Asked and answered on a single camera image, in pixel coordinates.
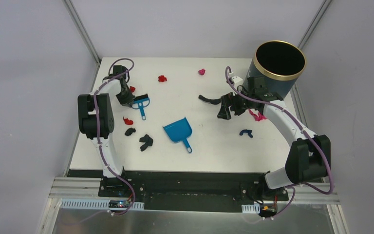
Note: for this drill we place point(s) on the red paper scrap left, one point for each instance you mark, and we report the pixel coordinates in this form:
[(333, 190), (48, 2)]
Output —
[(128, 121)]

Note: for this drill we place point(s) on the long black paper scrap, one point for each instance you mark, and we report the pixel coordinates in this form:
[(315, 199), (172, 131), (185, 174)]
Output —
[(209, 101)]

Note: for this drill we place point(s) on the blue plastic dustpan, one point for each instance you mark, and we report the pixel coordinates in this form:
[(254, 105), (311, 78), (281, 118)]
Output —
[(179, 131)]

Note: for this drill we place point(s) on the large black paper scrap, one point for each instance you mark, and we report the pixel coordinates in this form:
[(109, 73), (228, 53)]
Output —
[(147, 142)]

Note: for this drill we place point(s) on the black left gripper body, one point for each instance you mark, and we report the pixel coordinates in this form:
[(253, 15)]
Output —
[(125, 98)]

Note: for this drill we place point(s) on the aluminium frame rail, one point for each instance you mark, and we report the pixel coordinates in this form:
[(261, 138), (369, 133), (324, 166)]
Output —
[(90, 188)]

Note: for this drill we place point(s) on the blue paper scrap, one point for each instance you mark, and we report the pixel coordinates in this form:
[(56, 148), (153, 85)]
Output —
[(246, 132)]

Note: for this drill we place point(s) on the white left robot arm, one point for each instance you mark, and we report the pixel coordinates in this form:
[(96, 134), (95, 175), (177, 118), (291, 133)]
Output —
[(96, 121)]

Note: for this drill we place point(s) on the red paper scrap top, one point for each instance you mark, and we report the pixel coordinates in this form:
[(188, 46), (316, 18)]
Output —
[(162, 78)]

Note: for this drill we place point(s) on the white slotted cable duct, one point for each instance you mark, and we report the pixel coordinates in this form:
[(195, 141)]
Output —
[(253, 208), (95, 204)]

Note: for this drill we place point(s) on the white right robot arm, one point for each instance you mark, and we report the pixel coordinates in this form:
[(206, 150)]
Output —
[(310, 154)]

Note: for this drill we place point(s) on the left white slotted cable duct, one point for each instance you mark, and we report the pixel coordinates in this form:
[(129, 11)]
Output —
[(95, 204)]

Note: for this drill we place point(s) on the black mounting base plate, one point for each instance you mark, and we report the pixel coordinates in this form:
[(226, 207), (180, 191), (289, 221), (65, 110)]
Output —
[(203, 180)]

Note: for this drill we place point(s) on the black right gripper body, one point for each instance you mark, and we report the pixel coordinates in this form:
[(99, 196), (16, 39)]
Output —
[(232, 98)]

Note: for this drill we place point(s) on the blue hand brush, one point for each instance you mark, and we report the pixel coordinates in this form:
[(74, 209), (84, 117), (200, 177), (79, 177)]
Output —
[(140, 103)]

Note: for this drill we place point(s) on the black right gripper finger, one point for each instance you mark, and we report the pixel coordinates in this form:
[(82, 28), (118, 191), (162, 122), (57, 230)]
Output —
[(229, 100), (224, 112)]

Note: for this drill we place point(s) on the large pink paper scrap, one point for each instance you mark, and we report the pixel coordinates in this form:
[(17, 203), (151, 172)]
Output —
[(257, 115)]

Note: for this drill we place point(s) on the right white slotted cable duct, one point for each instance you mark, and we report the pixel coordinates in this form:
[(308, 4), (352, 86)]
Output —
[(253, 208)]

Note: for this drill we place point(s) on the small black paper scrap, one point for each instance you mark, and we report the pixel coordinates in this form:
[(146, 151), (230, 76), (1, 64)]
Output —
[(129, 131)]

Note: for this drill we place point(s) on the small pink paper scrap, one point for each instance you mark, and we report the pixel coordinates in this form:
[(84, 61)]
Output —
[(201, 72)]

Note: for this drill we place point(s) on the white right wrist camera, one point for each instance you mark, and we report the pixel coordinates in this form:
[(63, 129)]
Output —
[(236, 81)]

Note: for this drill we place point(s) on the dark bin with gold rim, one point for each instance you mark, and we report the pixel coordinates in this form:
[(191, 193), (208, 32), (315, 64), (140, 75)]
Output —
[(279, 64)]

